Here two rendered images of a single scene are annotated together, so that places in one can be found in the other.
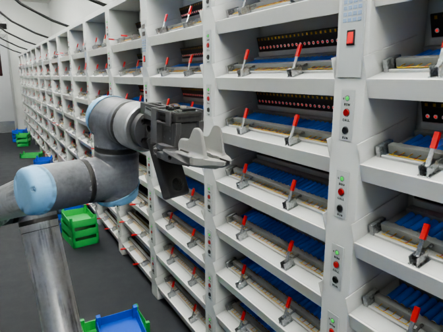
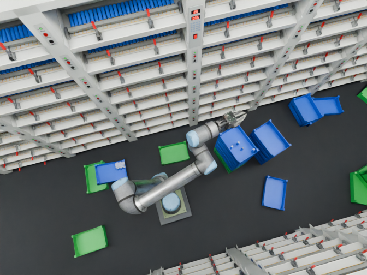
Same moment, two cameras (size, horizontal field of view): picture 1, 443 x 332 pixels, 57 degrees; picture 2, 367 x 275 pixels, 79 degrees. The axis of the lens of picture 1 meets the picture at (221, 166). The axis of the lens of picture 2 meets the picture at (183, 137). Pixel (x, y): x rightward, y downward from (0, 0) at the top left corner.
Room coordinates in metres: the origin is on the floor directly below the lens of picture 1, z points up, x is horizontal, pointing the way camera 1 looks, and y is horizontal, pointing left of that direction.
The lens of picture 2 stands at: (0.76, 0.61, 2.37)
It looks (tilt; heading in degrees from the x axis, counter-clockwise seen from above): 71 degrees down; 291
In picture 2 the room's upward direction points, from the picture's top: 6 degrees counter-clockwise
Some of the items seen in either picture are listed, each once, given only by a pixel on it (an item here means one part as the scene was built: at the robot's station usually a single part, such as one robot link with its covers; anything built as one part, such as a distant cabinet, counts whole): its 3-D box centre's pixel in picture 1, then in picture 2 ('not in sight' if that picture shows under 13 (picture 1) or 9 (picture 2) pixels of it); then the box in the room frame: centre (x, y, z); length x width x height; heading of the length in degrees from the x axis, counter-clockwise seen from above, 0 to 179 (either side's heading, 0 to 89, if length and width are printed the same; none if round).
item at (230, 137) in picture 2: not in sight; (238, 143); (0.52, -0.04, 0.52); 0.30 x 0.20 x 0.08; 137
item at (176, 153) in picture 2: not in sight; (173, 153); (1.10, 0.08, 0.04); 0.30 x 0.20 x 0.08; 28
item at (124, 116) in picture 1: (142, 126); (212, 129); (0.76, 0.15, 1.19); 0.10 x 0.05 x 0.09; 133
